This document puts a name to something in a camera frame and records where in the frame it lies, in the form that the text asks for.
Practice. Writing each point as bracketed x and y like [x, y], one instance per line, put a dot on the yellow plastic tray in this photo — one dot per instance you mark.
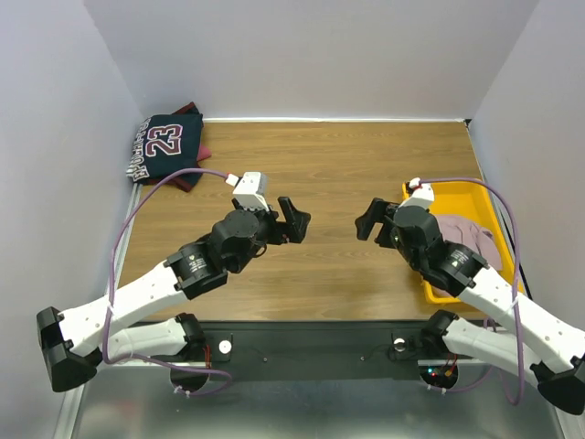
[472, 201]

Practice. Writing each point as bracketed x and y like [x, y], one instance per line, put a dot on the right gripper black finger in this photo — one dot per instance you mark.
[377, 210]
[364, 226]

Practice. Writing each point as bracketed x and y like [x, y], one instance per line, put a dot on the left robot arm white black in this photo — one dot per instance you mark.
[75, 342]

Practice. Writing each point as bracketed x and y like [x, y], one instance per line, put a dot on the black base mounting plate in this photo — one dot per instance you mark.
[320, 350]

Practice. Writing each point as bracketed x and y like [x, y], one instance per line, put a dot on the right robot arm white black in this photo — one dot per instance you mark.
[538, 347]

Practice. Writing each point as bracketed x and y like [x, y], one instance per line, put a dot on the navy number 23 jersey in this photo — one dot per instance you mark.
[164, 144]

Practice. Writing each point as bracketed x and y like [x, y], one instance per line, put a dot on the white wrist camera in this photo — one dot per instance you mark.
[418, 194]
[249, 192]

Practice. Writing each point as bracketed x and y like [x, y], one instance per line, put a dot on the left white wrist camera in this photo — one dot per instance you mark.
[249, 192]

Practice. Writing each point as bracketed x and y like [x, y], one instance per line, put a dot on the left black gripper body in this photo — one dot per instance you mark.
[271, 230]

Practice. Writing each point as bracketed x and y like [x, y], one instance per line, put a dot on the pink ribbed tank top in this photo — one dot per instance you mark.
[479, 239]

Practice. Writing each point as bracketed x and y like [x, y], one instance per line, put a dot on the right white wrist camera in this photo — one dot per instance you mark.
[418, 194]

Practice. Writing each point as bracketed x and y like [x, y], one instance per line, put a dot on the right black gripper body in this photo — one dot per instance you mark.
[383, 224]

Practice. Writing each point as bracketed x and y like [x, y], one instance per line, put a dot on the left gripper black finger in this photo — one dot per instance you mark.
[293, 230]
[295, 219]

